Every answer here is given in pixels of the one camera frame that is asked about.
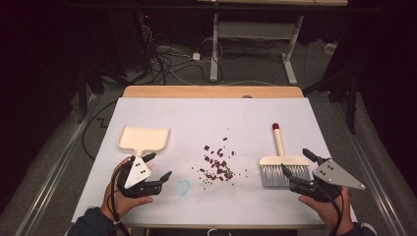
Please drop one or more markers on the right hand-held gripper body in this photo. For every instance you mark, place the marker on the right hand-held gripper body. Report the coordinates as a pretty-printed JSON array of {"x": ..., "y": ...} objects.
[{"x": 334, "y": 177}]

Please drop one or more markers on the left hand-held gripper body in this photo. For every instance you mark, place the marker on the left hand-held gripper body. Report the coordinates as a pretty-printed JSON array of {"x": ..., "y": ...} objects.
[{"x": 137, "y": 173}]

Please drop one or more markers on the cream plastic dustpan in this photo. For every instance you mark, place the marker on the cream plastic dustpan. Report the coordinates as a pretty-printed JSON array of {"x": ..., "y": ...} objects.
[{"x": 144, "y": 137}]

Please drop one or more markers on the cream brush with grey bristles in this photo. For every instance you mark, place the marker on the cream brush with grey bristles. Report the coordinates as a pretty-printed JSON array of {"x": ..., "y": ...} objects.
[{"x": 279, "y": 144}]

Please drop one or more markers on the pile of dark red crumbs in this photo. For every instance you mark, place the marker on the pile of dark red crumbs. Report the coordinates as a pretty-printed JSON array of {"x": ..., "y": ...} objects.
[{"x": 219, "y": 171}]

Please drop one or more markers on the person's left hand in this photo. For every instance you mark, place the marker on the person's left hand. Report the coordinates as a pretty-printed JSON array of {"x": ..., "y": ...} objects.
[{"x": 123, "y": 203}]

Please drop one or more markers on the person's right hand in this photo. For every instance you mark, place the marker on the person's right hand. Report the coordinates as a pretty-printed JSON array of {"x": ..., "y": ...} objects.
[{"x": 327, "y": 211}]

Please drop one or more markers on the black metal stand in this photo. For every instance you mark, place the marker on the black metal stand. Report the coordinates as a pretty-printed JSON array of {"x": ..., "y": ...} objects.
[
  {"x": 82, "y": 98},
  {"x": 352, "y": 105}
]

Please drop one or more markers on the white table cover sheet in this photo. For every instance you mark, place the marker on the white table cover sheet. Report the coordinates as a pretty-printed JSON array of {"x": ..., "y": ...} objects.
[{"x": 213, "y": 118}]

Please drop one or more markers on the wooden table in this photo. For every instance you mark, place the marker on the wooden table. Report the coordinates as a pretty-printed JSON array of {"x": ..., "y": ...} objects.
[{"x": 213, "y": 91}]

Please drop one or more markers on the small light floor box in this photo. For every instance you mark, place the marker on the small light floor box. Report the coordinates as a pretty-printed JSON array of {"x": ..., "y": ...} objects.
[{"x": 330, "y": 48}]

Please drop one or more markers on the white power adapter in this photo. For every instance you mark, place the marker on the white power adapter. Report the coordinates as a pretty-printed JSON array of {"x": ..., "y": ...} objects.
[{"x": 196, "y": 56}]

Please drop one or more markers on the metal floor rail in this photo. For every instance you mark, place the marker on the metal floor rail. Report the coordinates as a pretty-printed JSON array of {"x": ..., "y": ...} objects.
[
  {"x": 370, "y": 170},
  {"x": 55, "y": 170}
]

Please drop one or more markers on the white metal desk frame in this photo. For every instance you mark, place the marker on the white metal desk frame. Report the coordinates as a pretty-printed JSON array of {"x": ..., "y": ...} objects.
[{"x": 213, "y": 49}]

